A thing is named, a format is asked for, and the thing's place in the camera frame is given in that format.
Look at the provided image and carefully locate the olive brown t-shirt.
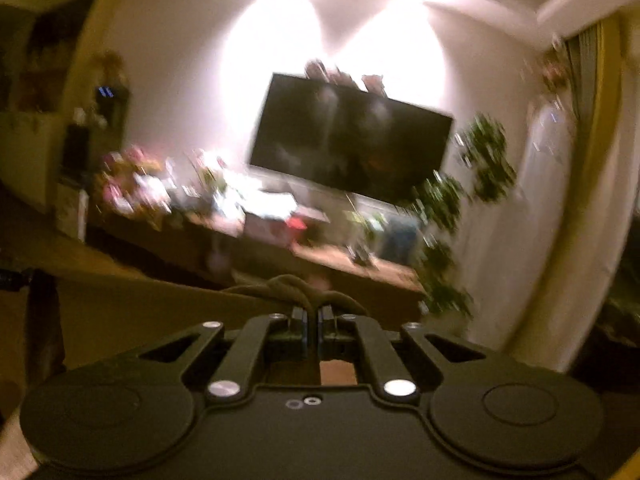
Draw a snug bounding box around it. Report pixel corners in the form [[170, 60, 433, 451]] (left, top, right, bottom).
[[224, 274, 370, 316]]

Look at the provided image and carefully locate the red and white box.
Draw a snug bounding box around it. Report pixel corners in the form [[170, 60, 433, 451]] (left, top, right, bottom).
[[242, 206, 331, 248]]

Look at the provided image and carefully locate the long wooden sideboard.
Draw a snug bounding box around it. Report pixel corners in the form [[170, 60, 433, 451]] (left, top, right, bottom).
[[87, 203, 423, 330]]

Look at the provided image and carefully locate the pink flower bouquet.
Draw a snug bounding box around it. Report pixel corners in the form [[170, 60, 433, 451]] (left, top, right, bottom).
[[92, 145, 171, 231]]

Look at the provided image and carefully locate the tall green potted plant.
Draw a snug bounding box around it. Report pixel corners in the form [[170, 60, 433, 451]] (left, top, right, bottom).
[[399, 114, 516, 316]]

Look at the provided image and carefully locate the yellow grey curtain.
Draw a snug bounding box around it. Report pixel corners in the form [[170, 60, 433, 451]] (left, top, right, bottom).
[[501, 12, 639, 373]]

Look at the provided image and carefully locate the dark tall shelf cabinet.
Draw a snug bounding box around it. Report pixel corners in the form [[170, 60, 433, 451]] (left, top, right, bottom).
[[1, 0, 128, 214]]

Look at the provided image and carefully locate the black wall television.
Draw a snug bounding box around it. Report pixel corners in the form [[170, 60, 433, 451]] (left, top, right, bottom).
[[248, 74, 454, 204]]

